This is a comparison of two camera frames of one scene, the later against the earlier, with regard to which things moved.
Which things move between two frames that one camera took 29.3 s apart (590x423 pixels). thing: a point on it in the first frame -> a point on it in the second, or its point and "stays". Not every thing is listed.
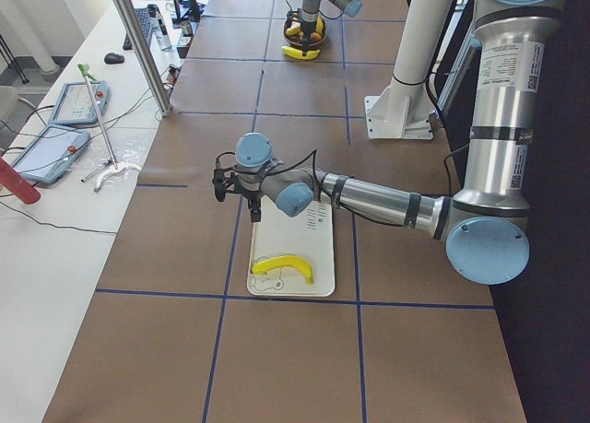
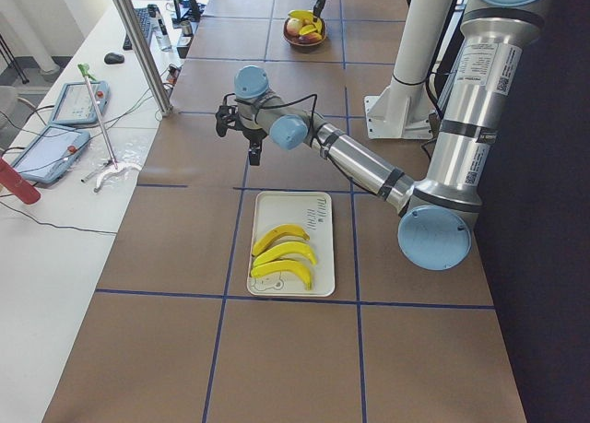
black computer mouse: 112,58 stays
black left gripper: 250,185 -> 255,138
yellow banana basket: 319,24 -> 300,13
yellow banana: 299,53 -> 289,251
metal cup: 186,29 stays
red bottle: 13,180 stays
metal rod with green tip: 85,70 stays
